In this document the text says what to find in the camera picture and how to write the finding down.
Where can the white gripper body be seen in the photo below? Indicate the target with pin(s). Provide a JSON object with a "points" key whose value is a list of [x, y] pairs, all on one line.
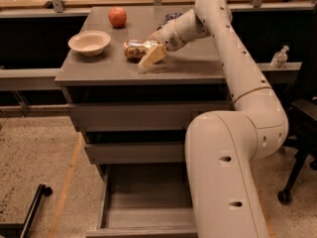
{"points": [[167, 37]]}

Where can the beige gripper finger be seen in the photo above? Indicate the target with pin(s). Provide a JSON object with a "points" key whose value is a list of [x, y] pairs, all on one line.
{"points": [[153, 55]]}

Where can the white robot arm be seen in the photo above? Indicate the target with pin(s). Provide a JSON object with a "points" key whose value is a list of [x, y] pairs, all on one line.
{"points": [[220, 145]]}

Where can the grey drawer cabinet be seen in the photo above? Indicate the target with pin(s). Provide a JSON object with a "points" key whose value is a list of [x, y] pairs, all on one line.
{"points": [[191, 74]]}

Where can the grey top drawer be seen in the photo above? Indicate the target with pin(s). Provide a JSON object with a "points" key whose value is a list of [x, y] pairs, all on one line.
{"points": [[139, 116]]}

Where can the grey middle drawer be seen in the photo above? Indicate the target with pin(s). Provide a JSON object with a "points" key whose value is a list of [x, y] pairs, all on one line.
{"points": [[135, 153]]}

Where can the grey open bottom drawer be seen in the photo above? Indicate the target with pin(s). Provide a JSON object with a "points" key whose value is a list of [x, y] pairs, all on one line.
{"points": [[145, 201]]}

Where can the blue snack bag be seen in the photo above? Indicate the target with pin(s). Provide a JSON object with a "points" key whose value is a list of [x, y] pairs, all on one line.
{"points": [[169, 17]]}

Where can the red apple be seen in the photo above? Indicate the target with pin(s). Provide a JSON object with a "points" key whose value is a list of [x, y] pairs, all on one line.
{"points": [[117, 17]]}

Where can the white bowl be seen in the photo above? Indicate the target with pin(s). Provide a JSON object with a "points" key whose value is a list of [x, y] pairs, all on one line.
{"points": [[90, 43]]}

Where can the clear sanitizer bottle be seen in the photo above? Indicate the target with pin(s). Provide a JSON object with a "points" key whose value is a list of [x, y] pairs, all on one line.
{"points": [[279, 59]]}

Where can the black office chair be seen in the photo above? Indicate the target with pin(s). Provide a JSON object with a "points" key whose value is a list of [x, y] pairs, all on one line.
{"points": [[301, 108]]}

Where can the black wheeled stand leg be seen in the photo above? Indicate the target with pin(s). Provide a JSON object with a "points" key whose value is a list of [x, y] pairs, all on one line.
{"points": [[20, 230]]}

